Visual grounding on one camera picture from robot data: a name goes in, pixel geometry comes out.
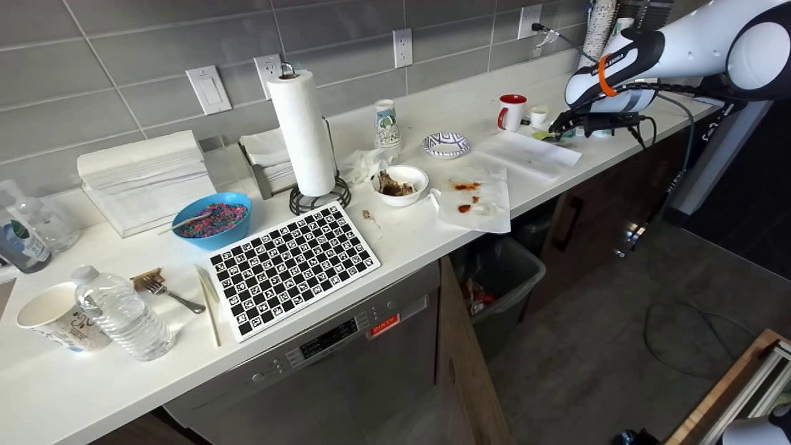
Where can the clear glass jar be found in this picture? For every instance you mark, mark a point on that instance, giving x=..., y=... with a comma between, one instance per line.
x=53, y=224

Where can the grey trash bin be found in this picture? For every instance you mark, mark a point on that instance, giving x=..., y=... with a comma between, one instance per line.
x=510, y=286

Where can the white wall switch plate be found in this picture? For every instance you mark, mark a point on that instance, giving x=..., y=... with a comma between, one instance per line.
x=208, y=90

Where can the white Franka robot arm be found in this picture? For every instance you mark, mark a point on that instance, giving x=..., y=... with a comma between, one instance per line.
x=700, y=45

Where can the stained white napkin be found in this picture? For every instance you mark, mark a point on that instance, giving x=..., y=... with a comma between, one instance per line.
x=478, y=200

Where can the white wall outlet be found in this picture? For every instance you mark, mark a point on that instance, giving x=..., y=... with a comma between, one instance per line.
x=530, y=24
x=404, y=47
x=269, y=76

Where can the small patterned plate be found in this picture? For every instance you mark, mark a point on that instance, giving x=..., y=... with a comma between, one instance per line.
x=448, y=146

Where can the shiny metal fitting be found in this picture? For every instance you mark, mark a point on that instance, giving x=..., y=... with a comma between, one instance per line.
x=631, y=239

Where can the small white cup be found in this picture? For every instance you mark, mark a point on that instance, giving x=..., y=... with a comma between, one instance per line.
x=541, y=118

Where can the folded white towel stack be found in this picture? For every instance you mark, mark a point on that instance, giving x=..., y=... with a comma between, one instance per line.
x=150, y=182

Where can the dark label bottle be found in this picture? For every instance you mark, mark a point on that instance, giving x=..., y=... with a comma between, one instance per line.
x=20, y=239

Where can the clear plastic water bottle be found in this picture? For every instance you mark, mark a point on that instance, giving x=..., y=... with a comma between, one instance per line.
x=124, y=312

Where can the open cabinet door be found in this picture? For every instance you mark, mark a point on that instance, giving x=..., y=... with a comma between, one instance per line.
x=470, y=371

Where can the stacked paper cups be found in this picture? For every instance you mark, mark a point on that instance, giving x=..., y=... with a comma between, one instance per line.
x=600, y=34

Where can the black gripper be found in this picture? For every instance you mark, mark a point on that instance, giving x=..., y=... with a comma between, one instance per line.
x=615, y=125

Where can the metal fork with food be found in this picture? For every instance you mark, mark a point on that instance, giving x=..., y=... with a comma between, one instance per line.
x=164, y=289

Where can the white bottle green label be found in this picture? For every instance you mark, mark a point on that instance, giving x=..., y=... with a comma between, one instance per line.
x=388, y=125

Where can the black white checkered mat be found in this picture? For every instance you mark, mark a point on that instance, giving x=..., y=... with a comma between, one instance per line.
x=294, y=267

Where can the white mug red rim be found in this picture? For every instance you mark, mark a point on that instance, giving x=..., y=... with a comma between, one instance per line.
x=510, y=114

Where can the steel dishwasher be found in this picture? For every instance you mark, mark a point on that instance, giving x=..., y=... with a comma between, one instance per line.
x=331, y=362

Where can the green wrapper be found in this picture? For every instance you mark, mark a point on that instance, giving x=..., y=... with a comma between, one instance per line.
x=546, y=136

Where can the dark wood base cabinet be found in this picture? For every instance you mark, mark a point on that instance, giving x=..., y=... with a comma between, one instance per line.
x=601, y=205

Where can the white bowl with leftovers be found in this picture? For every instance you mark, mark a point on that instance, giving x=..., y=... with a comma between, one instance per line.
x=399, y=186

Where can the crumpled white tissue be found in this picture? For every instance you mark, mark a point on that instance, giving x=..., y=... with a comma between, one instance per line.
x=362, y=165

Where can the white paper towel roll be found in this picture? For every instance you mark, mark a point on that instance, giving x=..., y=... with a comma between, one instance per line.
x=304, y=136

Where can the orange snack wrapper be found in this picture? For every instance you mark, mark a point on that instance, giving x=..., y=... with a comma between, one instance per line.
x=475, y=296

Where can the wooden furniture piece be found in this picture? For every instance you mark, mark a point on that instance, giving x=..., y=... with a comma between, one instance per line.
x=734, y=387

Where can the wooden chopstick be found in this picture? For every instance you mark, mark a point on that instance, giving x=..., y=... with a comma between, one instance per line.
x=211, y=304

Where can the napkin dispenser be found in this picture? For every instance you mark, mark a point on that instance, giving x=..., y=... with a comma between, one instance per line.
x=269, y=161

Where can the white paper cup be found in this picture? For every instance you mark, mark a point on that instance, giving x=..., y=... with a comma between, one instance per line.
x=64, y=317

